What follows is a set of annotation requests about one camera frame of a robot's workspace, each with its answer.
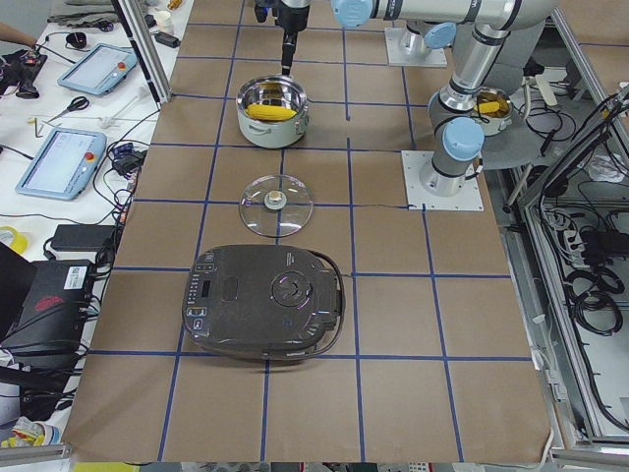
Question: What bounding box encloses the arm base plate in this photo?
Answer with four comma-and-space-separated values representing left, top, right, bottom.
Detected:
384, 28, 447, 68
401, 150, 484, 211

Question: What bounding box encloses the pale green cooking pot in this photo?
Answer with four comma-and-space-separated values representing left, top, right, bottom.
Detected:
236, 75, 310, 148

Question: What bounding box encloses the blue teach pendant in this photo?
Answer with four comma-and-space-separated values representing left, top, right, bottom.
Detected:
57, 43, 138, 95
16, 127, 107, 201

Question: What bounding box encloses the black rice cooker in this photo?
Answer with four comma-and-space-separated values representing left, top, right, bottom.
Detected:
182, 245, 346, 361

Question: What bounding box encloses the yellow corn cob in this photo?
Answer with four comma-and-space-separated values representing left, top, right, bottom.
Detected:
246, 103, 297, 122

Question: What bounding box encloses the black power adapter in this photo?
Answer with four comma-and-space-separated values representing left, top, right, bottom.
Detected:
50, 224, 114, 252

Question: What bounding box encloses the aluminium frame post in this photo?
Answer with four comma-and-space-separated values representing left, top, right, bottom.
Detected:
111, 0, 172, 105

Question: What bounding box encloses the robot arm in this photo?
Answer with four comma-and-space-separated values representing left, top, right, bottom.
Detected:
331, 0, 558, 198

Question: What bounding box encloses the glass pot lid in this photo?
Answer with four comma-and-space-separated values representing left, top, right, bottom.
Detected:
239, 174, 314, 238

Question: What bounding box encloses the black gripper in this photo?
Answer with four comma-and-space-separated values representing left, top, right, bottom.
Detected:
254, 0, 311, 76

